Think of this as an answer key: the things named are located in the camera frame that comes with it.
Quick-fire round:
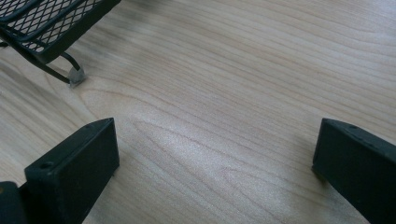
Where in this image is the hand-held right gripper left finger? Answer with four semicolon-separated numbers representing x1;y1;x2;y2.
23;117;120;224

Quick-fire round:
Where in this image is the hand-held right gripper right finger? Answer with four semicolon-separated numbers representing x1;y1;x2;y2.
311;118;396;224

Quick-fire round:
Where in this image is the black wire rack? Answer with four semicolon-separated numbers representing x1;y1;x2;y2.
0;0;123;89

